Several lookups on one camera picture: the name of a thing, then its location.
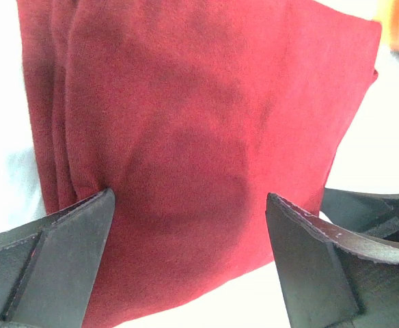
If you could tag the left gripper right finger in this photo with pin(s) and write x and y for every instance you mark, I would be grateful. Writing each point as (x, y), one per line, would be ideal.
(331, 276)

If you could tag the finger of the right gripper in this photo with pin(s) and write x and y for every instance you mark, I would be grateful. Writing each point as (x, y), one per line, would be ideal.
(370, 214)

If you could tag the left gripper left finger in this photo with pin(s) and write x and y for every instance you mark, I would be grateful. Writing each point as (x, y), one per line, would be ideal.
(48, 267)

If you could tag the dark maroon t-shirt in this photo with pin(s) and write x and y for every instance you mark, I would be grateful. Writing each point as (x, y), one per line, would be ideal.
(192, 112)

